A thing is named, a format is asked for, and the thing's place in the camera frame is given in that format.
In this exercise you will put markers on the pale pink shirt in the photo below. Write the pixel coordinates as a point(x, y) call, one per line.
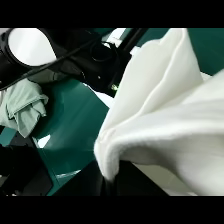
point(173, 116)

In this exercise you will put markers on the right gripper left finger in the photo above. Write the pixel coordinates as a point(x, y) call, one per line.
point(90, 183)

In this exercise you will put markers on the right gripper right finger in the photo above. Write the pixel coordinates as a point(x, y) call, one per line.
point(133, 181)

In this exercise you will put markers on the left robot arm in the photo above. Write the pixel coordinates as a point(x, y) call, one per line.
point(86, 63)

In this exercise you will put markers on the pale grey garment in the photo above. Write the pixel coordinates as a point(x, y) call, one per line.
point(23, 106)

